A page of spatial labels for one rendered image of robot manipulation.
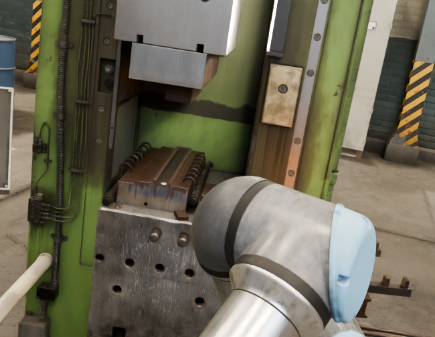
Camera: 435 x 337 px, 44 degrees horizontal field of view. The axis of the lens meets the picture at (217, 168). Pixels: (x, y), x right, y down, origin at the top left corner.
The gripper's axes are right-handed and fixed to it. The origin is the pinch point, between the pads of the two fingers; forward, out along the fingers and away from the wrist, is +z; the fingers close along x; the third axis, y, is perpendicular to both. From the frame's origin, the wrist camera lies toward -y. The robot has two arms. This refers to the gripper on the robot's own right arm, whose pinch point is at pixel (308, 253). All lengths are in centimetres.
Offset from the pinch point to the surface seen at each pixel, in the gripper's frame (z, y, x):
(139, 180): 44, 3, -39
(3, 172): 34, 3, -73
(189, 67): 42, -30, -29
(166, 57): 43, -31, -35
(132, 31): 44, -37, -45
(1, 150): 37, -2, -75
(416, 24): 578, -64, 243
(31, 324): 56, 62, -70
